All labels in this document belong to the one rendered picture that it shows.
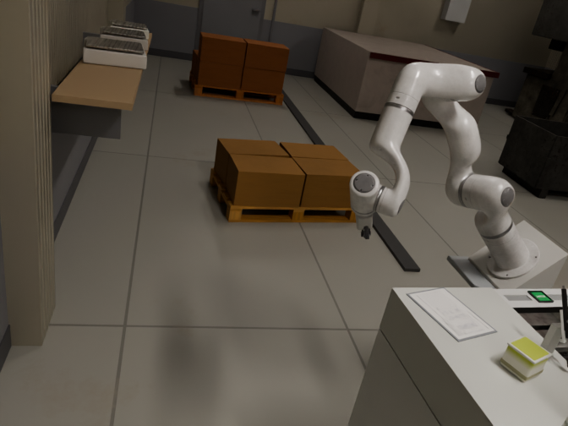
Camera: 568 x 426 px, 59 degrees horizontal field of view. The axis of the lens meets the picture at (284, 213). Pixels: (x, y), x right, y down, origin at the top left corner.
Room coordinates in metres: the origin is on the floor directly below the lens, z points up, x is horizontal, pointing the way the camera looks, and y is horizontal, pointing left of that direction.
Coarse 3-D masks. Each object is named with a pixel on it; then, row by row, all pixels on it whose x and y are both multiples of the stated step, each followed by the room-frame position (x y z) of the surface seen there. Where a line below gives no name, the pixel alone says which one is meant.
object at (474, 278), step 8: (448, 256) 1.82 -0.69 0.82; (456, 256) 1.83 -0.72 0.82; (464, 256) 1.85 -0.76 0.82; (456, 264) 1.77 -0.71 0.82; (464, 264) 1.78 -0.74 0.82; (464, 272) 1.71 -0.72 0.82; (472, 272) 1.72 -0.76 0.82; (480, 272) 1.73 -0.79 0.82; (472, 280) 1.66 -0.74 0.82; (480, 280) 1.67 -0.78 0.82
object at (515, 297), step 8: (504, 296) 1.34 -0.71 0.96; (512, 296) 1.36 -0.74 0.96; (520, 296) 1.37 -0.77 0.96; (528, 296) 1.37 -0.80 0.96; (552, 296) 1.41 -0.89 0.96; (560, 296) 1.42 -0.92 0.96; (512, 304) 1.30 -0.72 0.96; (520, 304) 1.31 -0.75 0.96; (528, 304) 1.32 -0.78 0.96; (536, 304) 1.33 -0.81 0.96; (544, 304) 1.34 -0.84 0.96; (552, 304) 1.35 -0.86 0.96; (560, 304) 1.36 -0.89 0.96
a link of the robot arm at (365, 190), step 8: (352, 176) 1.34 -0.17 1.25; (360, 176) 1.34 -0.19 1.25; (368, 176) 1.34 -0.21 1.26; (376, 176) 1.34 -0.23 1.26; (352, 184) 1.32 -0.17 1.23; (360, 184) 1.32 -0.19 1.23; (368, 184) 1.32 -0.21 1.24; (376, 184) 1.32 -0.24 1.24; (352, 192) 1.31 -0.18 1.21; (360, 192) 1.30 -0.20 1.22; (368, 192) 1.30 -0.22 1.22; (376, 192) 1.31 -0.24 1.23; (352, 200) 1.35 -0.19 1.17; (360, 200) 1.32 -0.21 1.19; (368, 200) 1.32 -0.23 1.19; (376, 200) 1.32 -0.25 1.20; (360, 208) 1.36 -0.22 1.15; (368, 208) 1.34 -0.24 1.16
